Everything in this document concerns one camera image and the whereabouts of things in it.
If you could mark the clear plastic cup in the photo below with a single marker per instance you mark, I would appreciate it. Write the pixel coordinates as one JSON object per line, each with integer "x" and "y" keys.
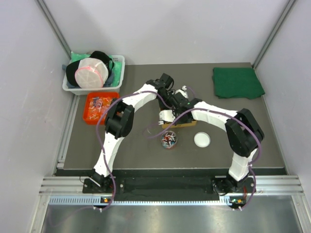
{"x": 168, "y": 139}

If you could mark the white round lid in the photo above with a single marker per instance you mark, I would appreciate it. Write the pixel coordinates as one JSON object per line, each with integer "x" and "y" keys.
{"x": 202, "y": 139}

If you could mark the white cable duct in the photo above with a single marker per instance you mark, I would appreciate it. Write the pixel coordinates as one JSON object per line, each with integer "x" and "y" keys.
{"x": 102, "y": 201}

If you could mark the black cap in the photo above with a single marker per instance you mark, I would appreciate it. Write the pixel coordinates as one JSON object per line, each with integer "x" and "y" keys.
{"x": 89, "y": 70}

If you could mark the dark green folded cloth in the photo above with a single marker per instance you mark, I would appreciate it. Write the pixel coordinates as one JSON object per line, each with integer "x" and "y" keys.
{"x": 236, "y": 82}

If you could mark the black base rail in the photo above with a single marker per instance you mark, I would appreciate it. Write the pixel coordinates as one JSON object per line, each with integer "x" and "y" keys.
{"x": 163, "y": 184}

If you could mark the orange candy tray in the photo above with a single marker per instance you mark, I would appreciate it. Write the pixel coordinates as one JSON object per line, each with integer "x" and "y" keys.
{"x": 95, "y": 105}

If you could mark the green patterned cloth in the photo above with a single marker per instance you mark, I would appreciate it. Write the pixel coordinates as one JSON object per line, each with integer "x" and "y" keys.
{"x": 76, "y": 57}

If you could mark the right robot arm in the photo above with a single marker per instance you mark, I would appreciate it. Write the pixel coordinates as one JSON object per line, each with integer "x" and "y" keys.
{"x": 243, "y": 132}

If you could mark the tan candy box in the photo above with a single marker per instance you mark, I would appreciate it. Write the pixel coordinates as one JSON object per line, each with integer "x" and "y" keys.
{"x": 184, "y": 125}

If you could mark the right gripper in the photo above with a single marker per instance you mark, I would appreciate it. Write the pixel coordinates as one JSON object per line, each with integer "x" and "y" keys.
{"x": 176, "y": 112}

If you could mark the white plastic basket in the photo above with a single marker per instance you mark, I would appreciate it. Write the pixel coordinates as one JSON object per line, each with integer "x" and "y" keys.
{"x": 81, "y": 91}

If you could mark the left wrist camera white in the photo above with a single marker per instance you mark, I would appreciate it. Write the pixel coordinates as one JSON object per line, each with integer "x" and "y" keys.
{"x": 183, "y": 91}

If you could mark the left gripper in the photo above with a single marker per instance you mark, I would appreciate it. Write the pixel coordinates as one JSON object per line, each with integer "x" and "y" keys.
{"x": 163, "y": 107}

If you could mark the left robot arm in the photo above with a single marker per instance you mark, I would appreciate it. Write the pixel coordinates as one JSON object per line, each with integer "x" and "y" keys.
{"x": 118, "y": 123}

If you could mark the white mesh laundry bag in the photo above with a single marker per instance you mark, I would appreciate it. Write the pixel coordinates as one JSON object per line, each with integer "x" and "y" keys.
{"x": 91, "y": 73}

